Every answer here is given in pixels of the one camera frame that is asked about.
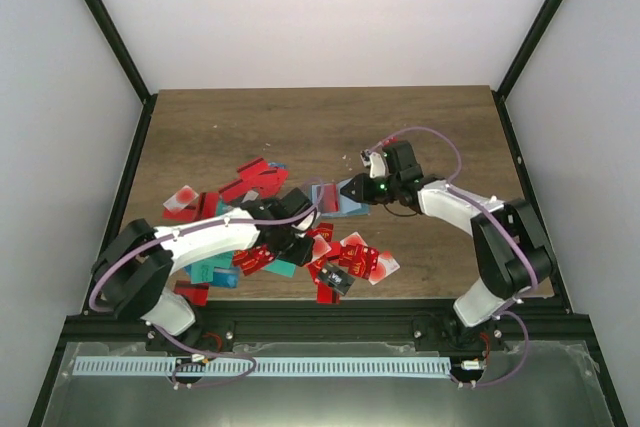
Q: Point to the red VIP card centre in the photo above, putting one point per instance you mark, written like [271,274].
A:
[324,230]

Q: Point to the red card black stripe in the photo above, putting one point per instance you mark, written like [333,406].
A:
[330,199]

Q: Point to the dark red card table edge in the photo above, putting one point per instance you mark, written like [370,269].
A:
[196,294]

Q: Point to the white red circle card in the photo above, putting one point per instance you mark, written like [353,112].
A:
[320,247]

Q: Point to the teal card front left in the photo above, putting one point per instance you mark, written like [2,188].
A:
[201,271]

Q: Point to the black frame post right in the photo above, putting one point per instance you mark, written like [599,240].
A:
[535,33]

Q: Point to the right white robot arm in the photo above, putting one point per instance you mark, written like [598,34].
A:
[513,252]

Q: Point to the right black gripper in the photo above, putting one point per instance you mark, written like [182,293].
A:
[362,192]

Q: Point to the red card top pile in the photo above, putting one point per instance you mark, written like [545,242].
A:
[252,168]

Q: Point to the teal leather card holder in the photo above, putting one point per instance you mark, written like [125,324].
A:
[348,207]

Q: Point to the teal card with stripe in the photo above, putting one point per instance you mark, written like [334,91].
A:
[281,268]

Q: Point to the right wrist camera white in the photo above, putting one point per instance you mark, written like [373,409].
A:
[374,163]

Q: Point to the red gold card right pile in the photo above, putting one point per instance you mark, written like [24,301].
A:
[359,260]

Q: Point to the small black card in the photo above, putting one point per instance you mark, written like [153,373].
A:
[335,278]

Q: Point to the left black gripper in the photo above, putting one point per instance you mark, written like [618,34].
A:
[300,258]

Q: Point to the white red card left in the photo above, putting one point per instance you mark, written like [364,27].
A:
[181,199]

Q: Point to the black frame post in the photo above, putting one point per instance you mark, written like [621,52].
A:
[117,45]
[535,33]

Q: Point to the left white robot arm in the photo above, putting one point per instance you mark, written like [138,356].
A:
[130,275]

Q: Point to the light blue slotted cable duct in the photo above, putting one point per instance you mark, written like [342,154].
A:
[401,367]

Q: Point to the red striped card table edge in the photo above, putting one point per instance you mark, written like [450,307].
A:
[326,295]

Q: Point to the black frame post left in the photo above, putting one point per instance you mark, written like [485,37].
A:
[117,45]

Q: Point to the red gold card pile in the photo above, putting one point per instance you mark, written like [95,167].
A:
[359,260]
[252,260]

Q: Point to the blue card front left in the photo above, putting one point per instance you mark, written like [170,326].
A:
[225,278]

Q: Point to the white red card right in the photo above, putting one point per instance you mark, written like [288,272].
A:
[385,266]

